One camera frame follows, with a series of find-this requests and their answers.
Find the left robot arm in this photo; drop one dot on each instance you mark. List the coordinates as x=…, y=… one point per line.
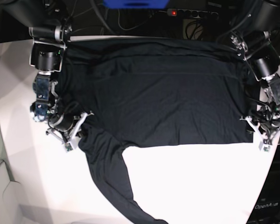
x=250, y=33

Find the black OpenArm case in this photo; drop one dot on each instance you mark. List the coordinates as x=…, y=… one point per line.
x=267, y=207

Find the dark navy long-sleeve shirt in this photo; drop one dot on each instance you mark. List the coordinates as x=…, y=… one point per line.
x=151, y=93

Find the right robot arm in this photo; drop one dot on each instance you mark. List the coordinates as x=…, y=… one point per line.
x=50, y=26

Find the blue plastic box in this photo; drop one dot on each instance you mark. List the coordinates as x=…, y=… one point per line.
x=135, y=4

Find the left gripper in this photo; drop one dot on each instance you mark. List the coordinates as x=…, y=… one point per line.
x=266, y=125

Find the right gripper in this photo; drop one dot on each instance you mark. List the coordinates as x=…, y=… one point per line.
x=67, y=128

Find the black power strip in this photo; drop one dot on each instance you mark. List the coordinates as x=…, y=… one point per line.
x=192, y=14

